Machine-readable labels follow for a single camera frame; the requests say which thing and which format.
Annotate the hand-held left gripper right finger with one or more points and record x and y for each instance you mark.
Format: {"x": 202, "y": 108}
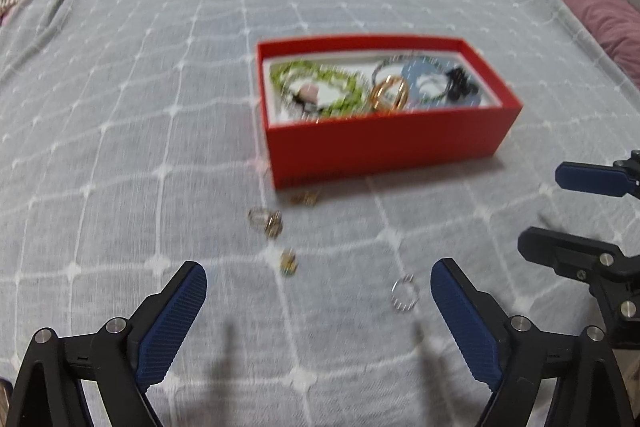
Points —
{"x": 465, "y": 322}

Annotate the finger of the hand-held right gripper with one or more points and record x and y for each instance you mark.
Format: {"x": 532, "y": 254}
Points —
{"x": 565, "y": 247}
{"x": 590, "y": 179}

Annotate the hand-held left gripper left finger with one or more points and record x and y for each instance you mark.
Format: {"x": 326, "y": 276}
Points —
{"x": 172, "y": 317}

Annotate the black hair clip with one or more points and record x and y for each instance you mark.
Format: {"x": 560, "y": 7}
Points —
{"x": 457, "y": 82}

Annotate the red cardboard box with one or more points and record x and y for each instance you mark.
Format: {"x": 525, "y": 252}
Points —
{"x": 380, "y": 147}

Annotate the gold bangle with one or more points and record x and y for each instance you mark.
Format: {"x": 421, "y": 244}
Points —
{"x": 380, "y": 94}

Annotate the pink pillow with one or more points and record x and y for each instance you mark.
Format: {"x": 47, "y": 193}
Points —
{"x": 600, "y": 12}

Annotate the gold charm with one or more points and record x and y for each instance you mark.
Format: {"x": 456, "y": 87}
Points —
{"x": 305, "y": 198}

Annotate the grey checked blanket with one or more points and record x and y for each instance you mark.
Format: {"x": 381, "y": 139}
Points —
{"x": 150, "y": 107}

